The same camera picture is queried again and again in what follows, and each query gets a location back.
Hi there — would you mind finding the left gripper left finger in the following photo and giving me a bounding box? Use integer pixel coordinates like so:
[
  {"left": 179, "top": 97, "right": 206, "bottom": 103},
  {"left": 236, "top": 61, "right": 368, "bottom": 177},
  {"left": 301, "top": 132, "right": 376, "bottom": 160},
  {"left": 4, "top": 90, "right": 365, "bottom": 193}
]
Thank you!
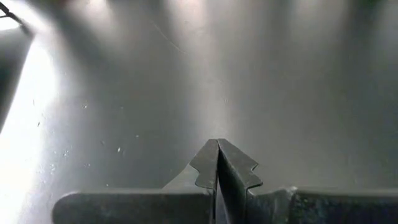
[{"left": 52, "top": 139, "right": 220, "bottom": 224}]

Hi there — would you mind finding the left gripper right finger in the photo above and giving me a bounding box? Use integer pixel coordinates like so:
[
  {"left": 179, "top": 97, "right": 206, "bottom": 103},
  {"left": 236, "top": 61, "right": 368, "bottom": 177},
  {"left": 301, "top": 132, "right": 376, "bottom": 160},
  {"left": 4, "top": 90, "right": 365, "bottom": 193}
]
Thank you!
[{"left": 217, "top": 139, "right": 398, "bottom": 224}]

